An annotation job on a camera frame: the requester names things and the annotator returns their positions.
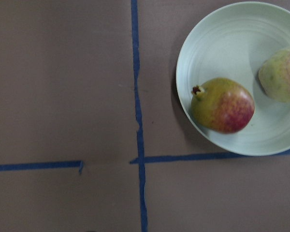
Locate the red yellow apple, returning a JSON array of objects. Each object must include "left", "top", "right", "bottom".
[{"left": 191, "top": 77, "right": 255, "bottom": 134}]

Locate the light green plate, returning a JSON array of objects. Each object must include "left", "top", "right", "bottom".
[{"left": 176, "top": 1, "right": 290, "bottom": 156}]

